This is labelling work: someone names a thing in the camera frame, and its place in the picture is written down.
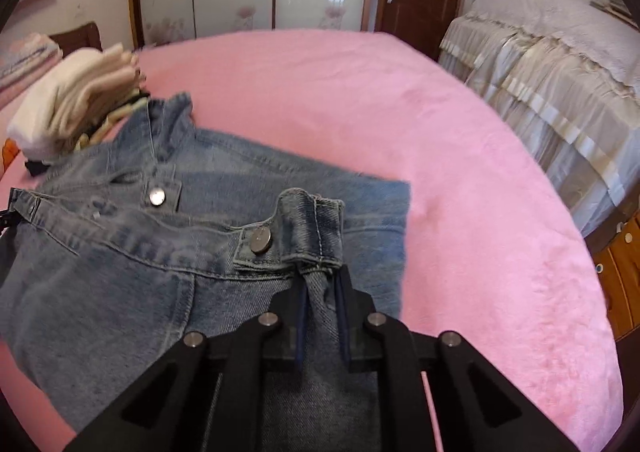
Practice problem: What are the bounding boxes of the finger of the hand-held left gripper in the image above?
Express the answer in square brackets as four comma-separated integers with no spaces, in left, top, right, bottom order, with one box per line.
[0,208,20,239]

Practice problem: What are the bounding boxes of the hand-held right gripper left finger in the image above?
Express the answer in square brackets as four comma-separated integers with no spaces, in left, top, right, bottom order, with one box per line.
[62,278,308,452]

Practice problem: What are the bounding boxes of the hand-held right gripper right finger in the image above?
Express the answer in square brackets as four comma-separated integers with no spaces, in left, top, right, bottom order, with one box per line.
[334,264,581,452]

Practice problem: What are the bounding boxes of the blue denim jacket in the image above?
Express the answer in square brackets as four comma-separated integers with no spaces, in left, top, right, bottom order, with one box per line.
[0,92,413,452]

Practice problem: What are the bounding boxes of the stack of folded clothes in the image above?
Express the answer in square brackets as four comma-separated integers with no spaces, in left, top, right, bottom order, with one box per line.
[7,42,141,163]

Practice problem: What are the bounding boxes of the black and white folded garment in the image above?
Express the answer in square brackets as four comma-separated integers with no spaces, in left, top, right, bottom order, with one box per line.
[75,89,152,153]

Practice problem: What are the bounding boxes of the floral folded quilt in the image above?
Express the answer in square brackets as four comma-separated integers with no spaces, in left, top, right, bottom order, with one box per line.
[0,32,64,107]

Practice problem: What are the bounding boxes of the pink bed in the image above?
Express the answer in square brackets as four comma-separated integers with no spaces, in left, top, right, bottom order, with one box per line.
[0,30,626,452]

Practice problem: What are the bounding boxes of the dark wooden headboard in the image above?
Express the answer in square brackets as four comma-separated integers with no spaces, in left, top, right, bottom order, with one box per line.
[50,22,104,55]

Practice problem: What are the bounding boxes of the wooden drawer cabinet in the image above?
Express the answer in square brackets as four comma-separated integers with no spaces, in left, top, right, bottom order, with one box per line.
[585,212,640,343]

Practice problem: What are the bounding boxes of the lace covered furniture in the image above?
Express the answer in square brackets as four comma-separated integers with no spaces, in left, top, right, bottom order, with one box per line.
[439,0,640,237]

